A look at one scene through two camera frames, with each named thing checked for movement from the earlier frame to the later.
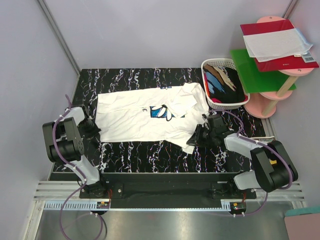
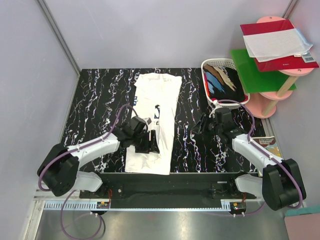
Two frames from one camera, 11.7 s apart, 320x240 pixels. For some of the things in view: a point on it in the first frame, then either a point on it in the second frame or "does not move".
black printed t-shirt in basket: x=223 y=84 does not move
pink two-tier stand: x=258 y=106 does not move
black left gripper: x=92 y=134 to x=145 y=148
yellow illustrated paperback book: x=267 y=139 does not move
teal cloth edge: x=305 y=210 does not move
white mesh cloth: x=270 y=46 does not move
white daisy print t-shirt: x=165 y=115 to x=156 y=98
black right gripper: x=196 y=138 to x=198 y=128
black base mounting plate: x=109 y=190 does not move
